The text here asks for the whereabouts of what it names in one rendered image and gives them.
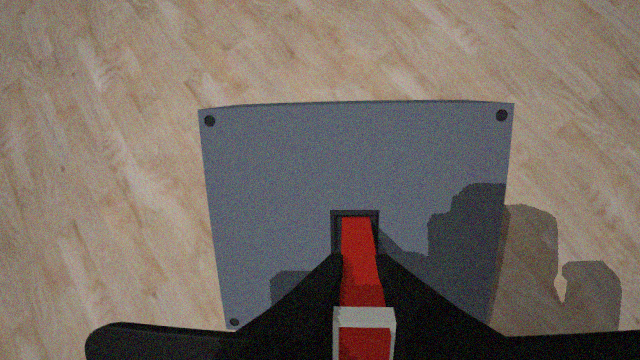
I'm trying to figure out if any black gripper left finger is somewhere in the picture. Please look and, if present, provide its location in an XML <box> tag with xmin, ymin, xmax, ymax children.
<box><xmin>84</xmin><ymin>253</ymin><xmax>343</xmax><ymax>360</ymax></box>

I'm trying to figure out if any grey sloped panel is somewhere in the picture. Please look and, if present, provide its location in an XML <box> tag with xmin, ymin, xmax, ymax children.
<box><xmin>198</xmin><ymin>99</ymin><xmax>515</xmax><ymax>330</ymax></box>

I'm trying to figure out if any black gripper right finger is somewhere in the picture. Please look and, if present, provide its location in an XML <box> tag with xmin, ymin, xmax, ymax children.
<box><xmin>375</xmin><ymin>254</ymin><xmax>640</xmax><ymax>360</ymax></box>

